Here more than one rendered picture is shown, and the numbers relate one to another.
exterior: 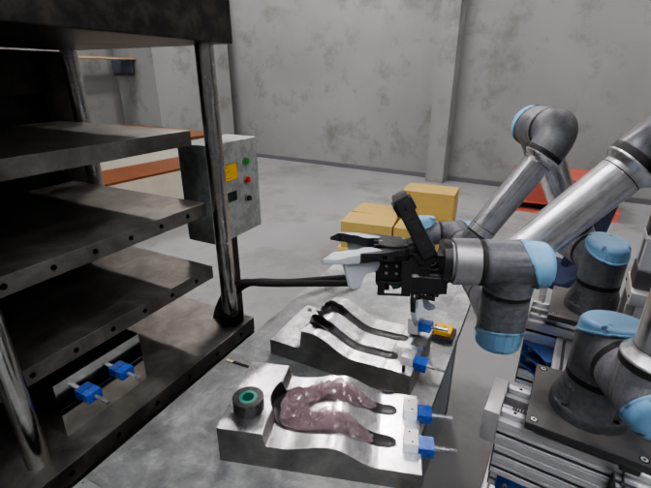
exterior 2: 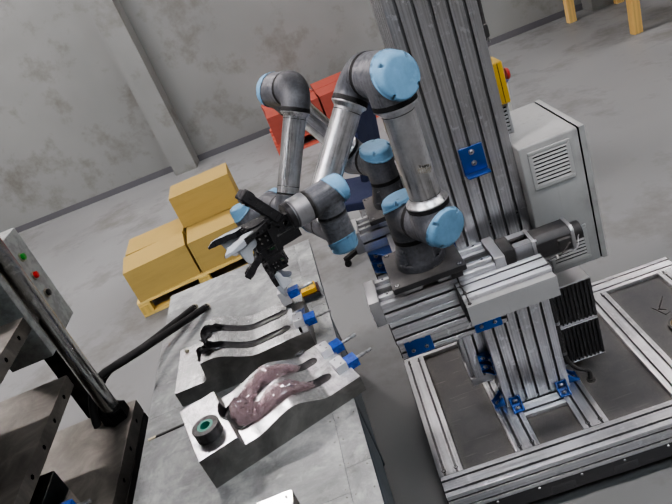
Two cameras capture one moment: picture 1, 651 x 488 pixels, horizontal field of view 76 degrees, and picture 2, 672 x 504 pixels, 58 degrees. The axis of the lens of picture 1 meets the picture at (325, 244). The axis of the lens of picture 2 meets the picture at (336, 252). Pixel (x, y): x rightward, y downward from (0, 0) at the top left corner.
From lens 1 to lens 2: 0.74 m
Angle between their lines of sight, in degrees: 24
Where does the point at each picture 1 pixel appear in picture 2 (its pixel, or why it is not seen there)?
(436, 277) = (290, 228)
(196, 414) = (165, 486)
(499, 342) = (345, 243)
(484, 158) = (225, 114)
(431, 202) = (208, 194)
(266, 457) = (251, 453)
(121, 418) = not seen: outside the picture
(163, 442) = not seen: outside the picture
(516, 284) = (333, 204)
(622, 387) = (419, 228)
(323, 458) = (291, 419)
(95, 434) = not seen: outside the picture
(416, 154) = (145, 150)
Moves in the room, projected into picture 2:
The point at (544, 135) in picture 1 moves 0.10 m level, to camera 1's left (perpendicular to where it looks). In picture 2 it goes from (287, 97) to (262, 110)
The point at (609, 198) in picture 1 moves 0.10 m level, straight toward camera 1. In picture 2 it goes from (349, 128) to (351, 140)
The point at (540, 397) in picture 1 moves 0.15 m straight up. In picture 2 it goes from (393, 272) to (377, 231)
